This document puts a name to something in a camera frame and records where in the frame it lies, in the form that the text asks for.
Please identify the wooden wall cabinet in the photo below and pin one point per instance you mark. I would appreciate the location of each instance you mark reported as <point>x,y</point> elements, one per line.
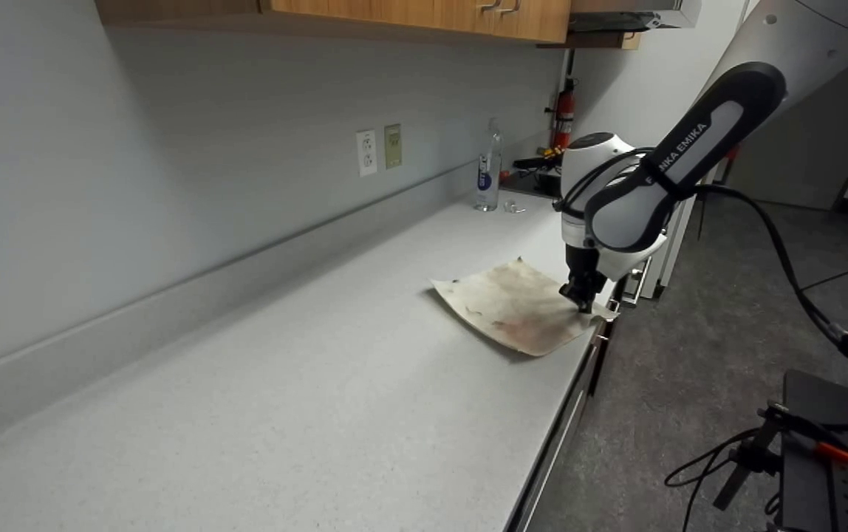
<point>539,21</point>

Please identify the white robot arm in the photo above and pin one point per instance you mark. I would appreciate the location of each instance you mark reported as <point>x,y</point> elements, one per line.
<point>614,200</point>

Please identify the clear water bottle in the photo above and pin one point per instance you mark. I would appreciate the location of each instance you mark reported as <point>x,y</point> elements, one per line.
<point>486,172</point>

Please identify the red fire extinguisher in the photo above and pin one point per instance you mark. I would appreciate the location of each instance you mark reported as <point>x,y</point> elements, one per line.
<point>564,107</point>

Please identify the white wall power outlet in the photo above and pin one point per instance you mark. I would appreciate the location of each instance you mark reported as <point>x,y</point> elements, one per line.
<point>368,151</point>

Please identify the beige stained cloth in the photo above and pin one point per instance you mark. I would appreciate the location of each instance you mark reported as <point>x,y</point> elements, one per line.
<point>515,305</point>

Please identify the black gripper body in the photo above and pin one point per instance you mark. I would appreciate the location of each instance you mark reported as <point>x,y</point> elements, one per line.
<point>583,277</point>

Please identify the beige wall plate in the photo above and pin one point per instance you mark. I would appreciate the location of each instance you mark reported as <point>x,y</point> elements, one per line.
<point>391,145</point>

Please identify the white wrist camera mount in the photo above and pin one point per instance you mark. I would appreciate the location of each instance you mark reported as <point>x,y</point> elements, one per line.
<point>607,304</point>

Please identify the orange handled clamp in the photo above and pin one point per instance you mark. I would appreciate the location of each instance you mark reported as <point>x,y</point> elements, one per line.
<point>818,440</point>

